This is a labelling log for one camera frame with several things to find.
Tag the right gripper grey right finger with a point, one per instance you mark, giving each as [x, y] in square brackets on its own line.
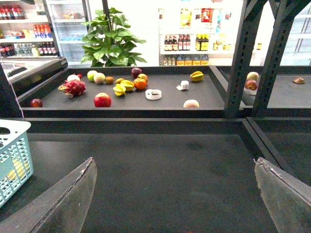
[287, 199]

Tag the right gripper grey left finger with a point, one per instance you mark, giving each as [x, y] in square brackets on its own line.
[60, 209]

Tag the yellow mango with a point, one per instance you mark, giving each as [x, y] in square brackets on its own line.
[20, 170]

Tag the light blue plastic basket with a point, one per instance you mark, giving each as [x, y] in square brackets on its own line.
[13, 145]

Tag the small dark red plum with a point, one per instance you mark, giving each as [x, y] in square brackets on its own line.
[36, 103]

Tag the red apple on shelf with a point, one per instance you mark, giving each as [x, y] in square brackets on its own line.
[102, 100]

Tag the brown half fruit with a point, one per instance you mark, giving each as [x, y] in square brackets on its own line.
[299, 80]

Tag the red fruit right shelf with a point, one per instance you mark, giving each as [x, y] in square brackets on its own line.
[251, 85]

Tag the pink dragon fruit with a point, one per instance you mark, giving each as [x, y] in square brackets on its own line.
[73, 88]

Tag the peach on right shelf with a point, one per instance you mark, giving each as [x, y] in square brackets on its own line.
[252, 76]

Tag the yellow starfruit front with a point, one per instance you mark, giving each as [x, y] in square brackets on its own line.
[119, 90]

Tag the yellow starfruit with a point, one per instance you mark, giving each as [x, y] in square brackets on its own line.
[119, 90]
[196, 76]
[129, 86]

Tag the white fruit behind dragonfruit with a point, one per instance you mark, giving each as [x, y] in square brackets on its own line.
[73, 77]

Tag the green apple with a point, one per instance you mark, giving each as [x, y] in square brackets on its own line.
[91, 74]

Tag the pale peach front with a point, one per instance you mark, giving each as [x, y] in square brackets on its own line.
[191, 104]

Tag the brown kiwi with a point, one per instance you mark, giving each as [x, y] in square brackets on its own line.
[109, 80]

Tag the yellow starfruit back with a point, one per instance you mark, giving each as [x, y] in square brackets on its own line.
[129, 86]

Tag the black upper display tray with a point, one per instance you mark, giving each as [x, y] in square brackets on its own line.
[208, 92]

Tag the white tape roll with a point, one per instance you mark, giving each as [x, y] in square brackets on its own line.
[153, 94]

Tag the orange persimmon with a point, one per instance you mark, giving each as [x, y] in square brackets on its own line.
[139, 83]

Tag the yellow starfruit far right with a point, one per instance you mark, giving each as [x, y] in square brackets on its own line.
[196, 76]

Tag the crumpled white paper tag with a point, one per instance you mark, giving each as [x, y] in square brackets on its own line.
[184, 85]

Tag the dark purple passion fruit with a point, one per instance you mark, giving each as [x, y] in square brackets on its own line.
[135, 72]

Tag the red-yellow fruit behind persimmon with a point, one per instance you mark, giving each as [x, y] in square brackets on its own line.
[143, 76]

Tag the green potted plant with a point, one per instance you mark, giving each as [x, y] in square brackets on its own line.
[109, 42]

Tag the black metal shelf post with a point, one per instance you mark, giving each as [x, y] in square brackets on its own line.
[246, 36]

